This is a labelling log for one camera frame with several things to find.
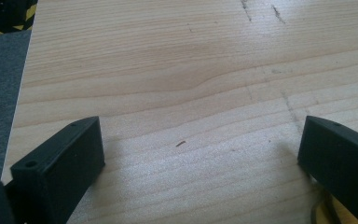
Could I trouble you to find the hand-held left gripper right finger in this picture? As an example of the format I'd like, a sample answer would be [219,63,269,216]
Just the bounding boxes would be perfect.
[296,115,358,224]

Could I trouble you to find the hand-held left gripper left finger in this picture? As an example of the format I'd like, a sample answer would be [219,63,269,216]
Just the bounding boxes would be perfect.
[10,116,106,224]

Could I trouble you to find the hazard-striped black stand base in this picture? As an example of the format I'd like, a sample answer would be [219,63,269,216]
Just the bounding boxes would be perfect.
[0,0,39,38]

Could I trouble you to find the wooden coaster with cut-outs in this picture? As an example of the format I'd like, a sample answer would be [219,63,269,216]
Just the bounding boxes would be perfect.
[310,186,358,224]

